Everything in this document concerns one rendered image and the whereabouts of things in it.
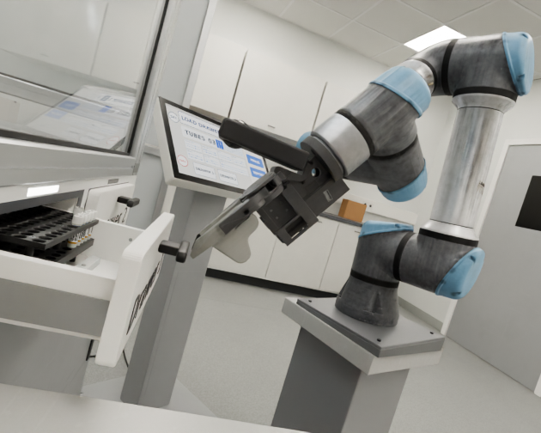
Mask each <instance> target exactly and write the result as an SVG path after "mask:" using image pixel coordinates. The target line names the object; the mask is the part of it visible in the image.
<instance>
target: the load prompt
mask: <svg viewBox="0 0 541 433"><path fill-rule="evenodd" d="M178 114H179V121H180V123H182V124H184V125H189V126H190V127H193V128H195V129H198V130H200V131H204V132H206V133H209V134H210V135H213V136H215V137H218V131H219V129H220V128H219V127H217V126H214V125H212V124H209V123H207V122H204V121H202V120H201V119H197V118H195V117H192V116H191V115H188V114H186V113H182V112H181V111H178Z"/></svg>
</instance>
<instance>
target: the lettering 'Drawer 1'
mask: <svg viewBox="0 0 541 433"><path fill-rule="evenodd" d="M159 264H160V261H159V263H158V265H159ZM156 268H158V266H157V267H156ZM156 268H155V272H153V275H152V276H151V278H150V281H149V283H148V284H146V286H145V289H144V290H143V293H144V294H143V293H142V294H141V297H140V294H139V295H138V297H137V299H138V301H137V299H136V301H135V304H134V308H133V311H132V315H133V313H134V309H135V306H136V302H137V308H136V311H135V314H134V317H133V320H134V318H135V319H136V317H137V310H138V307H139V304H140V307H139V310H140V308H141V306H142V305H143V299H144V300H145V298H146V295H147V294H148V293H149V287H150V288H151V286H152V284H153V282H152V281H155V279H154V280H153V278H154V277H155V274H156V272H157V269H156ZM147 286H148V287H147ZM146 290H147V291H146ZM144 291H145V292H144ZM145 293H146V295H145ZM142 296H143V298H142ZM144 297H145V298H144ZM141 298H142V301H141ZM139 299H140V300H139ZM140 301H141V303H140ZM132 315H131V319H132ZM135 315H136V316H135ZM133 320H132V322H133ZM132 322H131V320H130V324H129V327H128V331H127V333H126V335H127V334H128V332H129V331H130V329H131V325H132Z"/></svg>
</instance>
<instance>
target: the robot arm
mask: <svg viewBox="0 0 541 433"><path fill-rule="evenodd" d="M533 73H534V46H533V41H532V37H531V36H530V34H528V33H525V32H516V33H507V32H502V34H489V35H481V36H473V37H465V38H454V39H447V40H442V41H439V42H437V43H434V44H433V45H431V46H427V47H425V48H424V49H422V50H421V51H419V52H416V53H415V54H413V55H412V56H410V57H409V58H407V59H406V60H405V61H404V62H402V63H401V64H400V65H399V66H394V67H392V68H391V69H390V70H388V71H385V72H384V73H383V74H381V75H380V76H378V77H377V78H376V79H374V80H373V81H371V82H370V83H369V84H368V86H367V87H366V88H364V89H363V90H362V91H361V92H360V93H358V94H357V95H356V96H354V97H353V98H352V99H351V100H350V101H348V102H347V103H346V104H345V105H343V106H342V107H341V108H339V109H338V110H337V111H336V112H335V113H334V114H333V115H332V116H330V117H329V118H328V119H327V120H325V121H324V122H323V123H322V124H320V125H319V126H318V127H316V128H315V129H314V130H313V131H308V132H305V133H304V134H302V135H301V136H300V138H299V140H298V141H297V144H296V146H293V145H291V144H289V143H285V142H284V141H281V140H279V139H277V138H274V137H272V136H269V135H267V134H265V133H263V132H261V131H257V130H255V129H253V128H252V127H249V126H248V124H247V123H246V122H244V121H243V120H241V119H230V118H225V119H223V121H222V123H221V126H220V129H219V131H218V137H219V138H220V139H221V140H222V141H223V142H224V143H225V144H226V145H227V146H228V147H229V148H231V149H245V150H247V151H249V152H252V153H253V154H256V155H258V156H262V157H263V158H266V159H268V160H270V161H273V162H276V163H278V164H280V165H283V166H284V167H286V168H290V169H293V170H295V171H297V173H295V172H292V171H289V170H288V169H286V168H282V167H279V166H275V167H271V168H270V172H268V173H266V174H264V175H263V176H262V177H260V178H259V179H258V180H256V181H255V182H254V183H252V184H251V185H250V186H249V187H248V188H247V189H246V190H245V191H244V192H243V194H242V195H241V196H240V197H238V198H237V199H236V200H235V201H234V202H233V203H232V204H231V205H229V206H228V207H227V208H226V209H225V210H224V211H222V212H221V213H220V214H219V215H218V216H217V217H216V218H215V219H213V220H212V221H211V222H210V223H209V224H208V225H207V226H206V227H205V228H203V229H202V230H201V231H200V232H199V233H198V234H197V236H196V239H195V241H194V243H193V245H192V248H191V254H190V256H191V257H192V258H193V259H194V258H196V257H197V256H198V255H199V254H201V253H203V252H204V251H206V250H207V249H208V248H210V247H213V248H215V249H217V250H218V251H220V252H221V253H223V254H225V255H226V256H228V257H229V258H230V259H232V260H233V261H235V262H236V263H240V264H241V263H245V262H247V261H248V260H249V259H250V257H251V250H250V247H249V242H248V238H249V236H250V235H251V234H252V233H253V232H254V231H255V230H256V229H257V228H258V218H257V217H256V216H255V215H254V214H253V212H255V211H256V212H257V213H258V214H259V215H260V217H259V219H260V220H261V221H262V222H263V224H264V225H265V226H266V227H267V229H269V230H270V231H271V233H272V234H273V235H275V236H276V238H277V239H278V240H279V241H280V242H281V243H285V245H286V246H289V245H290V244H291V243H292V242H293V241H295V240H296V239H297V238H298V237H300V236H301V235H302V234H303V233H305V232H306V231H307V230H308V229H310V228H311V227H312V226H313V225H314V224H315V223H316V222H317V221H318V220H319V219H318V218H317V216H319V215H320V214H321V213H322V212H323V211H325V210H326V209H327V208H328V207H330V206H331V205H332V204H333V203H335V202H336V201H337V200H338V199H339V198H341V197H342V196H343V195H344V194H345V193H346V192H347V191H348V190H350V189H349V188H348V186H347V185H346V184H345V182H344V181H343V180H352V181H356V182H361V183H366V184H372V185H376V186H377V187H378V190H379V191H380V192H381V194H382V195H383V196H384V197H385V198H386V199H388V200H390V201H392V202H405V201H409V200H412V199H413V198H416V197H417V196H418V195H420V194H421V193H422V191H423V190H424V189H425V188H426V185H427V182H428V173H427V169H426V161H425V159H424V157H423V155H422V149H421V145H420V142H419V138H418V135H417V128H416V119H419V118H420V117H422V114H423V113H424V112H425V111H426V110H427V109H428V108H429V103H430V102H431V97H432V96H442V95H447V96H452V97H453V98H452V103H453V104H454V105H455V107H456V108H457V113H456V117H455V120H454V124H453V130H452V134H451V137H450V141H449V145H448V147H447V153H446V157H445V161H444V164H443V168H442V171H441V177H440V181H439V185H438V188H437V192H436V195H435V201H434V205H433V209H432V212H431V215H430V219H429V220H428V221H427V222H426V223H424V224H422V225H421V226H420V229H419V232H418V233H414V227H413V226H412V225H409V224H402V223H389V222H381V221H366V222H365V223H364V224H363V225H362V229H361V232H360V235H358V242H357V246H356V252H355V256H354V259H353V263H352V266H351V270H350V276H349V278H348V279H347V281H346V283H345V284H344V286H343V288H342V289H341V290H340V292H339V294H338V295H337V299H336V302H335V307H336V308H337V309H338V310H339V311H340V312H342V313H343V314H346V315H348V316H349V317H351V318H354V319H356V320H359V321H362V322H366V323H368V324H372V325H376V326H396V325H397V324H398V317H399V311H398V286H399V282H400V281H401V282H403V283H406V284H410V285H412V286H415V287H417V288H420V289H423V290H426V291H429V292H432V293H435V294H436V295H437V296H444V297H447V298H450V299H454V300H458V299H460V298H462V297H464V296H465V295H466V294H467V293H468V292H469V291H470V290H471V288H472V286H473V285H474V283H475V282H476V280H477V277H478V275H479V273H480V271H481V269H482V267H483V260H484V257H485V253H484V250H482V249H481V248H480V247H477V245H478V242H479V238H478V237H477V235H476V233H475V232H474V224H475V221H476V218H477V213H478V209H479V205H480V202H481V199H482V196H483V189H484V187H485V183H486V180H487V176H488V173H489V167H490V163H491V161H492V157H493V154H494V150H495V145H496V141H497V138H498V135H499V131H500V128H501V122H502V119H503V115H504V114H505V113H506V112H507V111H509V110H511V109H512V108H514V107H515V104H516V101H517V98H518V96H523V95H527V94H528V93H529V92H530V89H531V87H532V80H533ZM312 174H314V176H313V175H312ZM303 228H304V229H303ZM298 232H299V233H298ZM297 233H298V234H297ZM295 234H297V235H296V236H294V235H295ZM293 236H294V237H293ZM292 237H293V238H292Z"/></svg>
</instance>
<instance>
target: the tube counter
mask: <svg viewBox="0 0 541 433"><path fill-rule="evenodd" d="M207 138H208V142H209V145H210V146H213V147H215V148H218V149H222V150H225V151H227V152H229V153H232V154H235V155H238V156H241V157H244V156H243V152H242V149H231V148H229V147H228V146H227V145H226V144H225V143H224V142H223V141H221V140H219V139H216V138H214V137H210V136H208V135H207Z"/></svg>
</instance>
